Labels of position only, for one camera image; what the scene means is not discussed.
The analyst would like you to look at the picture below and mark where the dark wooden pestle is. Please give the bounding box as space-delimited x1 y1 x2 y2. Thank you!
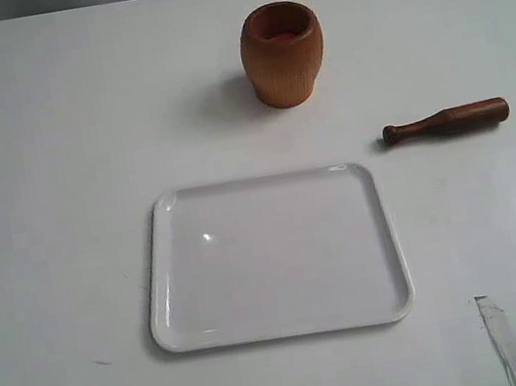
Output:
381 97 510 147

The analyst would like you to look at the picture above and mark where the brown wooden mortar cup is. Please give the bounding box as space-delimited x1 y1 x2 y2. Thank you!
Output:
239 1 324 109

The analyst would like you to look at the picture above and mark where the white rectangular tray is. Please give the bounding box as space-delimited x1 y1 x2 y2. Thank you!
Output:
150 162 414 354

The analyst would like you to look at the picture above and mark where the clear tape strip right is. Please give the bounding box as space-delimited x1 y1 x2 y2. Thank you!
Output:
475 295 516 386

